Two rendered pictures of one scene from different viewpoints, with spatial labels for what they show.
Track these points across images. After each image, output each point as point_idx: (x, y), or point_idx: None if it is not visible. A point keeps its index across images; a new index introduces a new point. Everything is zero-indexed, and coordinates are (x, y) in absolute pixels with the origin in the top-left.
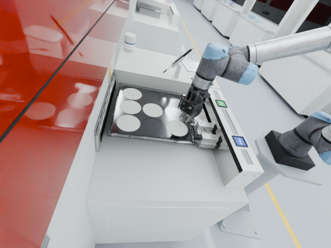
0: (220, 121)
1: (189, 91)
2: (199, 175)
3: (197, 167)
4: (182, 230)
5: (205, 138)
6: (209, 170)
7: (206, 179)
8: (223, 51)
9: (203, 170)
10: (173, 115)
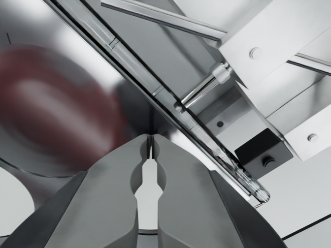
0: None
1: None
2: (296, 182)
3: (282, 167)
4: None
5: (315, 151)
6: (325, 149)
7: (318, 178)
8: None
9: (304, 164)
10: (65, 142)
